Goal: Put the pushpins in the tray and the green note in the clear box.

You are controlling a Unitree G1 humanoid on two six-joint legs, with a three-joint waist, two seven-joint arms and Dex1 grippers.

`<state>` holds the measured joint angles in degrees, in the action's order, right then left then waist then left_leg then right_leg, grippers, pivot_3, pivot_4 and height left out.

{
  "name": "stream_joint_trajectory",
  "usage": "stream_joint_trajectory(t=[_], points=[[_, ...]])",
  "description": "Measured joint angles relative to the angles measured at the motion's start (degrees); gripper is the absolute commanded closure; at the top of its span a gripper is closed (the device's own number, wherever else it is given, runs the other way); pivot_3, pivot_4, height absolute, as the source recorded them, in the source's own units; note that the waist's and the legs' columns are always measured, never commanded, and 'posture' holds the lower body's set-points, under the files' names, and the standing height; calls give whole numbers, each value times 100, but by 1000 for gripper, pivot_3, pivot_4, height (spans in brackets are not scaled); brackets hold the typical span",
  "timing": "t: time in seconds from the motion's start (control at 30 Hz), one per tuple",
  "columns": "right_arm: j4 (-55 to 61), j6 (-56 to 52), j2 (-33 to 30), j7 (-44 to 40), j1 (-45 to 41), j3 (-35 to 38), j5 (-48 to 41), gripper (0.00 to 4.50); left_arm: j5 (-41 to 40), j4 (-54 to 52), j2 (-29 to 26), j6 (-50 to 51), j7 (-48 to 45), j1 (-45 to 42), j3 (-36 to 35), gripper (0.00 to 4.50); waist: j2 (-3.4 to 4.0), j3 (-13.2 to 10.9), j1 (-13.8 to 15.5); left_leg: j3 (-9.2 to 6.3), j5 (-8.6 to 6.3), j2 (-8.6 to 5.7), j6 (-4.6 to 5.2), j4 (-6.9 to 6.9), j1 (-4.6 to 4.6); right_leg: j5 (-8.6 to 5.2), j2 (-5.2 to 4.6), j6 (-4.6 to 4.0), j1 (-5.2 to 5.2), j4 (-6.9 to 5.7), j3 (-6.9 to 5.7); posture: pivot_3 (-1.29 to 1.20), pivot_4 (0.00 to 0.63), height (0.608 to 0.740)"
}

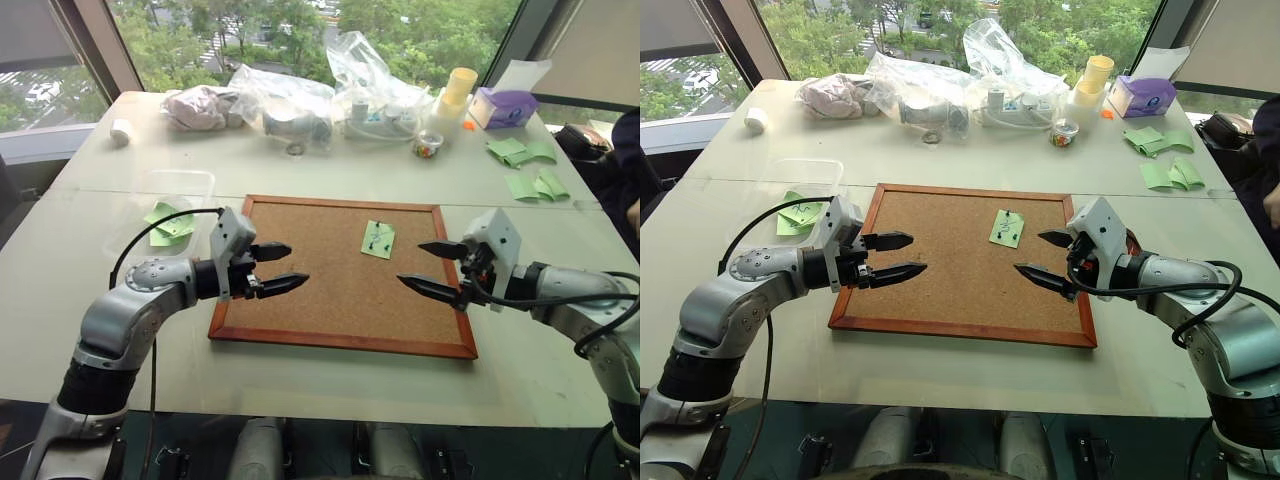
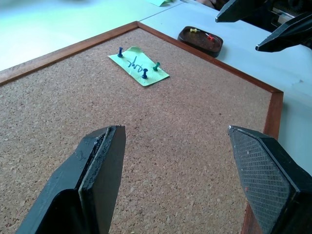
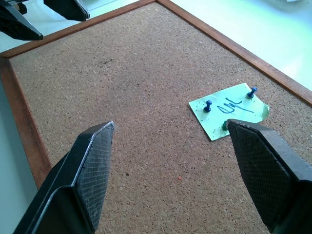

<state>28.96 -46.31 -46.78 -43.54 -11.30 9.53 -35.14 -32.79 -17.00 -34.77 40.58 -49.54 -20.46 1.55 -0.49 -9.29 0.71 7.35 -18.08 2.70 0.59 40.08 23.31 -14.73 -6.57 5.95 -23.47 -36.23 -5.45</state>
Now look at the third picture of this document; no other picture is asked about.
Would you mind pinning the green paper note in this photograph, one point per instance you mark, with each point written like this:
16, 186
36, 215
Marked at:
214, 122

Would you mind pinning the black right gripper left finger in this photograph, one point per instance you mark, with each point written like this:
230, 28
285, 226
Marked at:
83, 175

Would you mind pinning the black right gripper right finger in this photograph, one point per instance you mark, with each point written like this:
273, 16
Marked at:
268, 170

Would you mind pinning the blue push pin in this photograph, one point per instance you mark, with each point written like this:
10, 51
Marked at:
208, 106
252, 92

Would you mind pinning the cork board with wooden frame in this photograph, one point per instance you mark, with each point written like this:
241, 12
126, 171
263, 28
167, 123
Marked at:
146, 97

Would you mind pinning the green push pin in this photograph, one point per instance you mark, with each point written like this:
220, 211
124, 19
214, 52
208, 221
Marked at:
223, 125

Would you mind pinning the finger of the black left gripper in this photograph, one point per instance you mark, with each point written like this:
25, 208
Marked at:
68, 8
17, 24

